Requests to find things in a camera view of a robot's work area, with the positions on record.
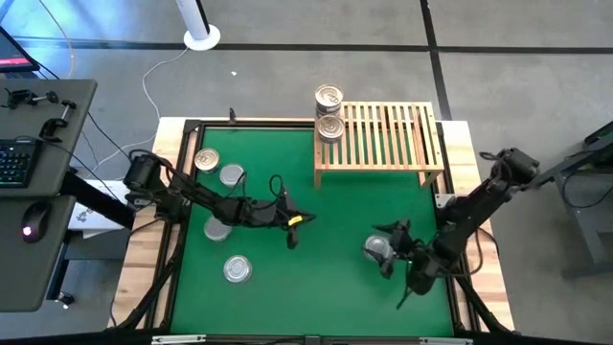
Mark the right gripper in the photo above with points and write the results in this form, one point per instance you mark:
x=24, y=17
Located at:
x=407, y=251

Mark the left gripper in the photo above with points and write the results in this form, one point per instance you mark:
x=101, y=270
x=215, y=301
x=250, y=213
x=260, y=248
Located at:
x=270, y=213

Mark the silver-lid tuna can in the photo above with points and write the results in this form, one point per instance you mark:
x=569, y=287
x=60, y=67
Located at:
x=231, y=174
x=237, y=269
x=376, y=245
x=215, y=231

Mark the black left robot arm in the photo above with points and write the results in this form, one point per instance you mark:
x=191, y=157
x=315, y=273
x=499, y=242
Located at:
x=211, y=203

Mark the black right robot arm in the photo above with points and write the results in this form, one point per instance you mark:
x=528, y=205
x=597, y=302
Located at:
x=479, y=201

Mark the wooden slatted shelf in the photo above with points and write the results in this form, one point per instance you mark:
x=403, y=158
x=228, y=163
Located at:
x=373, y=166

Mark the silver mounting plate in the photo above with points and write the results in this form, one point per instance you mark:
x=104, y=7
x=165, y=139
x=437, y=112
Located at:
x=440, y=201

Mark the green table mat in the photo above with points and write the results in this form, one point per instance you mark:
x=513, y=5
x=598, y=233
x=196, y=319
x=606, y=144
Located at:
x=311, y=287

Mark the grey metal stand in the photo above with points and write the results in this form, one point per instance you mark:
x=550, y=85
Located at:
x=594, y=225

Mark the black diagonal bar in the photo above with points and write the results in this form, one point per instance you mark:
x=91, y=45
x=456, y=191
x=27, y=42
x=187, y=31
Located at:
x=96, y=199

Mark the white printed box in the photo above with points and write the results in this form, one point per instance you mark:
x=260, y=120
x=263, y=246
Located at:
x=88, y=221

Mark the white tower fan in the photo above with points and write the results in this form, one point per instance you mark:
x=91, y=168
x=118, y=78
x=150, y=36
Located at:
x=191, y=19

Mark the black caster wheel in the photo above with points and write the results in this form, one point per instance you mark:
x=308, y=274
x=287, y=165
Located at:
x=65, y=299

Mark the dark grey desk panel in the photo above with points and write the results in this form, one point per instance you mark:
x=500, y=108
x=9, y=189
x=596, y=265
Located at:
x=29, y=282
x=52, y=172

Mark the black computer mouse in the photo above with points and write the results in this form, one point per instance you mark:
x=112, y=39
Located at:
x=38, y=218

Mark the black screw clamp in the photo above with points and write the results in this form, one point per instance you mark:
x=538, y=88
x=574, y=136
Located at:
x=50, y=128
x=16, y=97

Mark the black backlit keyboard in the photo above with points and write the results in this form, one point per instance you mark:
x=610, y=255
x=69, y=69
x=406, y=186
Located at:
x=16, y=165

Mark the computer monitor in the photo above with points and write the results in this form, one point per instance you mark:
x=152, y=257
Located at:
x=14, y=55

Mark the black aluminium table frame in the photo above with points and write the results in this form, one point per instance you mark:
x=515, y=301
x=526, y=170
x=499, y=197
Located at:
x=249, y=125

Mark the silver metal bracket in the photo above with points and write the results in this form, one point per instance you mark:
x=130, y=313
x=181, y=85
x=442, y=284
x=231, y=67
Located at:
x=445, y=341
x=178, y=339

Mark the small black bracket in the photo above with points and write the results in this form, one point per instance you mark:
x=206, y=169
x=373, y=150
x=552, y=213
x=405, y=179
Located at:
x=232, y=116

